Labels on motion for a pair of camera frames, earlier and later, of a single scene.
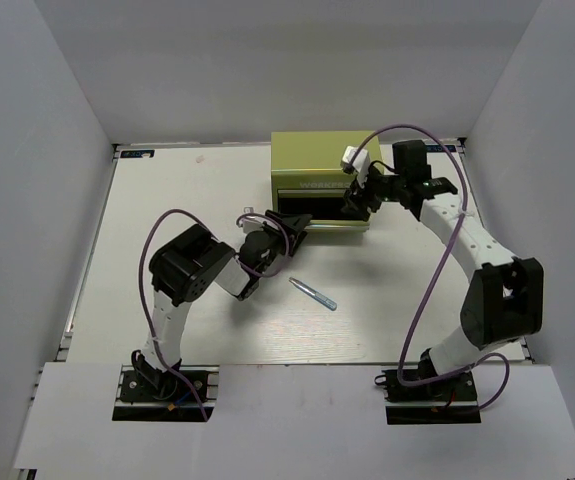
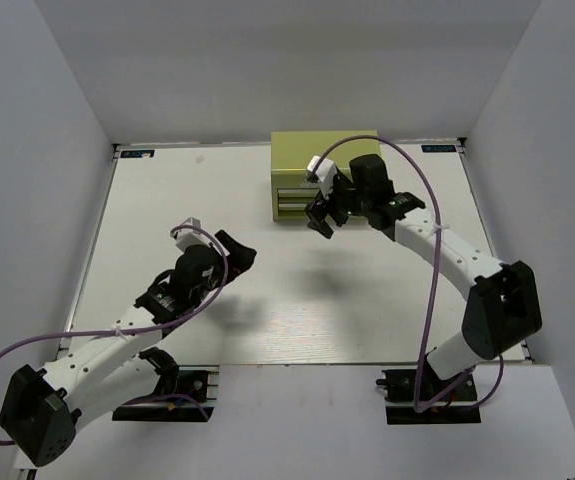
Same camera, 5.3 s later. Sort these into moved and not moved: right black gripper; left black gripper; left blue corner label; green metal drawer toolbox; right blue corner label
Moved: left black gripper; right black gripper
Not moved: green metal drawer toolbox; right blue corner label; left blue corner label
